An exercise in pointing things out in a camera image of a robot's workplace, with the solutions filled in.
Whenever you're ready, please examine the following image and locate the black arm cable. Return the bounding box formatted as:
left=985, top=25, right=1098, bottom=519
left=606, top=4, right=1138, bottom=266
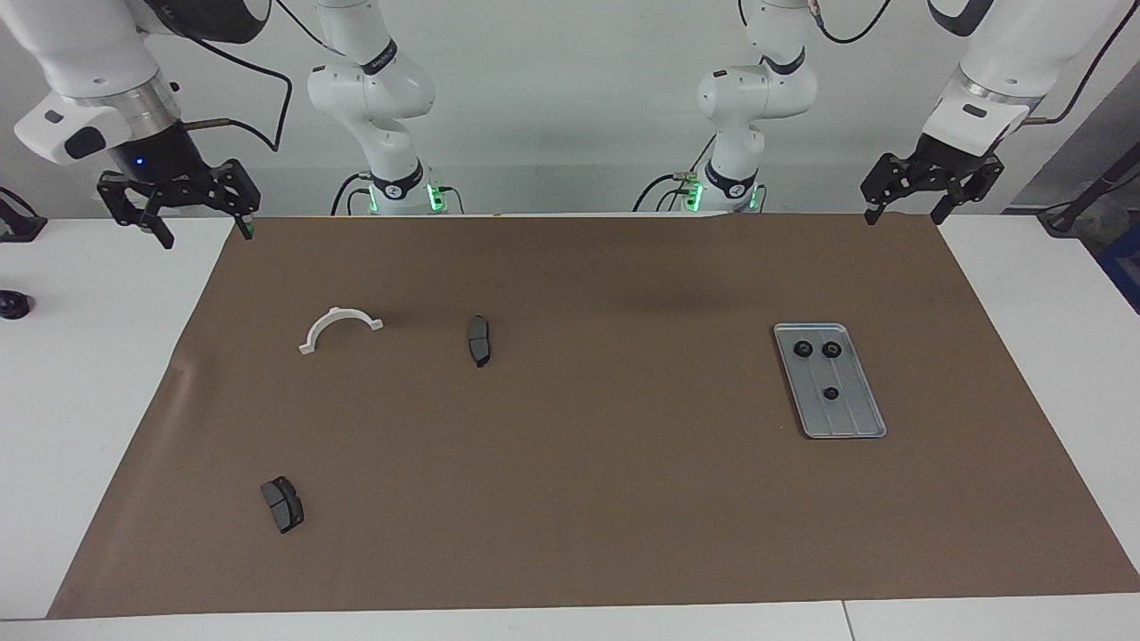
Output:
left=806, top=0, right=1140, bottom=127
left=142, top=0, right=350, bottom=154

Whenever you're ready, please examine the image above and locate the black clamp mount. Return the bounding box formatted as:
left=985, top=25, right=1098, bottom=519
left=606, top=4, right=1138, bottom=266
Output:
left=0, top=185, right=47, bottom=243

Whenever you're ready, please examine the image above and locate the blue box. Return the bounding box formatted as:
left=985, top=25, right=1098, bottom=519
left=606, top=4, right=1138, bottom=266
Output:
left=1097, top=221, right=1140, bottom=314

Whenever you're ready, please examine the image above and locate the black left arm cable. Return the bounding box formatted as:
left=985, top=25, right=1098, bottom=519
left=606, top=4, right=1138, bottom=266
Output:
left=806, top=0, right=1140, bottom=127

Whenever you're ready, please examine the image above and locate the white half ring clamp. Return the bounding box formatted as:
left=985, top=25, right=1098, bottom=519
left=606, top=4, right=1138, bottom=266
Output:
left=298, top=306, right=386, bottom=355

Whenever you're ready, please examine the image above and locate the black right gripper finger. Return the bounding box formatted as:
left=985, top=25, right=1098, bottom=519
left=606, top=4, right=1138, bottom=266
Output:
left=96, top=172, right=176, bottom=250
left=208, top=158, right=262, bottom=241

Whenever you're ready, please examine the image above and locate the black left base cable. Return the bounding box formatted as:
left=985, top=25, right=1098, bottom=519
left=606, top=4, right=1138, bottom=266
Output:
left=634, top=169, right=713, bottom=213

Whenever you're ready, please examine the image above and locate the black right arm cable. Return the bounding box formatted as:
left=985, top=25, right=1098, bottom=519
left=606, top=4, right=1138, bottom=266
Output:
left=142, top=0, right=350, bottom=154

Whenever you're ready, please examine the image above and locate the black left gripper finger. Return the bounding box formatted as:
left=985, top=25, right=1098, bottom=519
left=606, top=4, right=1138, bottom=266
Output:
left=929, top=156, right=1006, bottom=225
left=859, top=153, right=918, bottom=225

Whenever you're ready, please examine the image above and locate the silver ribbed metal tray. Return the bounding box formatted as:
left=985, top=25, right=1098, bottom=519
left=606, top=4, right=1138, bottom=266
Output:
left=773, top=322, right=888, bottom=441

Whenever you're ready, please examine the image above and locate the dark grey partition panel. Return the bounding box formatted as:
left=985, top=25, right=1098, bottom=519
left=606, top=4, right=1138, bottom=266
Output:
left=1005, top=85, right=1140, bottom=215

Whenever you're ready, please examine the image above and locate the brown paper table mat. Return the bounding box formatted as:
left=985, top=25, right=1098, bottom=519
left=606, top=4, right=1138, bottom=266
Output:
left=46, top=212, right=1140, bottom=621

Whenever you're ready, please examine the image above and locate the dark metal stand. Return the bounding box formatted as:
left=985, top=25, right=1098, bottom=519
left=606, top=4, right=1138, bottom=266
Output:
left=1038, top=165, right=1140, bottom=239

